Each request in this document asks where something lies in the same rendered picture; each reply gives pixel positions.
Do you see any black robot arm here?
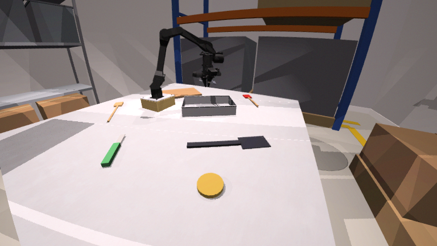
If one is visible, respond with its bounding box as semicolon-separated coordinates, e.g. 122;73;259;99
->
150;27;224;99

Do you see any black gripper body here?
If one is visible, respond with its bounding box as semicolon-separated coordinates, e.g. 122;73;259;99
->
193;63;221;77

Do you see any black spatula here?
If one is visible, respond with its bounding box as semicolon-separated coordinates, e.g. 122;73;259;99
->
187;136;271;149

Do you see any yellow round disc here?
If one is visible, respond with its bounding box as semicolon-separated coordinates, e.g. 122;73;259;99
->
197;173;224;198

